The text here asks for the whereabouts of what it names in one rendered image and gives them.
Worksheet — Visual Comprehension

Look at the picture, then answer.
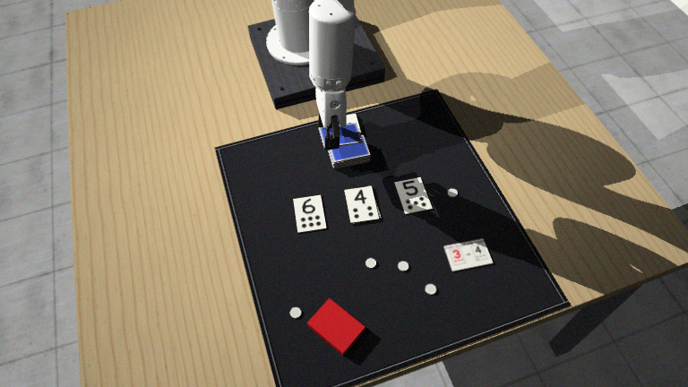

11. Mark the red rectangular block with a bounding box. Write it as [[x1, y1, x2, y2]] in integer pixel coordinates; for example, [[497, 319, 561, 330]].
[[307, 299, 366, 356]]

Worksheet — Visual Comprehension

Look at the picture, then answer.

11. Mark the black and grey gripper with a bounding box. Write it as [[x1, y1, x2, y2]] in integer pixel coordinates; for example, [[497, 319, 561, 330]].
[[313, 83, 348, 150]]

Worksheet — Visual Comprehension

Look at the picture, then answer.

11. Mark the black card cloth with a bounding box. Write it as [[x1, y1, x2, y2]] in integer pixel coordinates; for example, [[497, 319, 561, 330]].
[[220, 93, 562, 387]]

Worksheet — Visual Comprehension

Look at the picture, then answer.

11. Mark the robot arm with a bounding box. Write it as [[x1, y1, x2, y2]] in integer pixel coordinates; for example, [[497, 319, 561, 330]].
[[266, 0, 356, 88]]

